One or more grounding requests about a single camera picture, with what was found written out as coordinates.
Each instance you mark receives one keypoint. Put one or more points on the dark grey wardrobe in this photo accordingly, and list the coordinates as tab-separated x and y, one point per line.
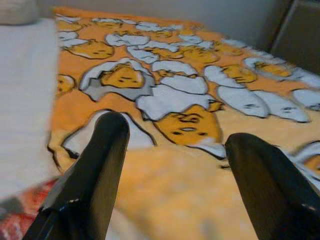
300	37

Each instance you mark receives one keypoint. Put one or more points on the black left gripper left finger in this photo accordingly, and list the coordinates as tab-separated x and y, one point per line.
95	175

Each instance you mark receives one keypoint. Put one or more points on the yellow egg print blanket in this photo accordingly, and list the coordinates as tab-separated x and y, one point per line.
187	87

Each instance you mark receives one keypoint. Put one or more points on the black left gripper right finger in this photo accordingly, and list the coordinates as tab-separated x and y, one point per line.
270	187

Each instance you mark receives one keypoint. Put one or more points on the white quilted mattress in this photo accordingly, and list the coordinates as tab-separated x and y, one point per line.
25	100

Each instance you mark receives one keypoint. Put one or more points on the red patterned cloth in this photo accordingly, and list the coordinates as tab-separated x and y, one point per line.
20	217

